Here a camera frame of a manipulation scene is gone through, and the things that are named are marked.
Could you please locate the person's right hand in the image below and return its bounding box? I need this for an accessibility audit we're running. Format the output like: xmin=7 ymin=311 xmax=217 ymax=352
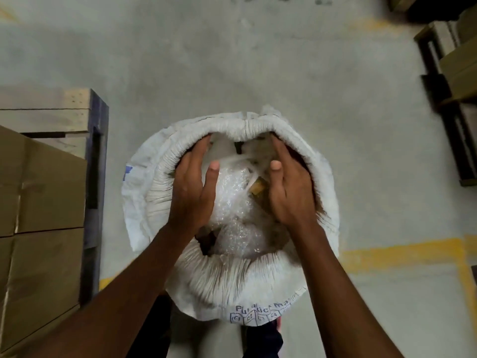
xmin=268 ymin=134 xmax=325 ymax=235

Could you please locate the clear bubble wrap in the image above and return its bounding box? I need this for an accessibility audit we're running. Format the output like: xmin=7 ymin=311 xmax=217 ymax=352
xmin=203 ymin=153 xmax=292 ymax=258

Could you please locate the dark wooden pallet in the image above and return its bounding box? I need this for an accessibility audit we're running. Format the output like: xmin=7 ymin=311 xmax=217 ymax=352
xmin=414 ymin=23 xmax=477 ymax=187

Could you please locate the person's right forearm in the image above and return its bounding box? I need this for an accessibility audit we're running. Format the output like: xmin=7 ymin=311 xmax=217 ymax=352
xmin=286 ymin=220 xmax=406 ymax=358

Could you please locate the person's left hand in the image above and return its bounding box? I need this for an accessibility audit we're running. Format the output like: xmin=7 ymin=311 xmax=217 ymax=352
xmin=167 ymin=134 xmax=221 ymax=235

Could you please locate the person's left forearm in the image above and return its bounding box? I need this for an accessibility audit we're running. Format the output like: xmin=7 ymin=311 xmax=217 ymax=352
xmin=20 ymin=222 xmax=199 ymax=358

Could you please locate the wooden pallet with blue side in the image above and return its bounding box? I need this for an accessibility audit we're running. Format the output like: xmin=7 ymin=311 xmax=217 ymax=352
xmin=0 ymin=87 xmax=109 ymax=307

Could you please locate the white woven sack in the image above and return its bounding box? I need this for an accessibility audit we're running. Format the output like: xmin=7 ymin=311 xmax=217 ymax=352
xmin=121 ymin=105 xmax=340 ymax=328

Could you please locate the brown cardboard box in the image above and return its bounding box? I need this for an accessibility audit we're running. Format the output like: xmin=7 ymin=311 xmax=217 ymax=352
xmin=0 ymin=125 xmax=88 ymax=237
xmin=455 ymin=4 xmax=477 ymax=44
xmin=439 ymin=35 xmax=477 ymax=104
xmin=0 ymin=227 xmax=85 ymax=358
xmin=388 ymin=0 xmax=421 ymax=12

